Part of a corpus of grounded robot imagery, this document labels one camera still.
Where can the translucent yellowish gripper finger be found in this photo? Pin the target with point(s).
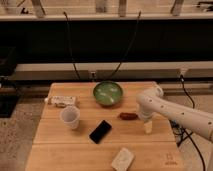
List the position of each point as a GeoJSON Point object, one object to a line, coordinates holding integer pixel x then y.
{"type": "Point", "coordinates": [148, 127]}

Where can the red-brown pepper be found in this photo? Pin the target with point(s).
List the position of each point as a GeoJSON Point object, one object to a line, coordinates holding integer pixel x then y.
{"type": "Point", "coordinates": [128, 116]}

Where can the green bowl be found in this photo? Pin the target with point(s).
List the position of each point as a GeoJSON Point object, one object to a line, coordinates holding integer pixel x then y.
{"type": "Point", "coordinates": [108, 93]}

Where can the black smartphone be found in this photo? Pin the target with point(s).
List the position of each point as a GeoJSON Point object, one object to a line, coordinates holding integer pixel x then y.
{"type": "Point", "coordinates": [100, 131]}

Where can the white wrapped snack package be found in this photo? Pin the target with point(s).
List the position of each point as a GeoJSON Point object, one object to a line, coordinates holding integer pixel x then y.
{"type": "Point", "coordinates": [61, 101]}

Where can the wall power outlet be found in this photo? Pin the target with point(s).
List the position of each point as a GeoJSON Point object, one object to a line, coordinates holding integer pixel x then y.
{"type": "Point", "coordinates": [92, 75]}

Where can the white sponge block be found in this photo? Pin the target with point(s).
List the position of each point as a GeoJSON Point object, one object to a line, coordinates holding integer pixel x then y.
{"type": "Point", "coordinates": [123, 160]}

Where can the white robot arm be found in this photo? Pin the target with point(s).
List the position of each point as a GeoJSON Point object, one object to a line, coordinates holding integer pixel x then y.
{"type": "Point", "coordinates": [151, 101]}

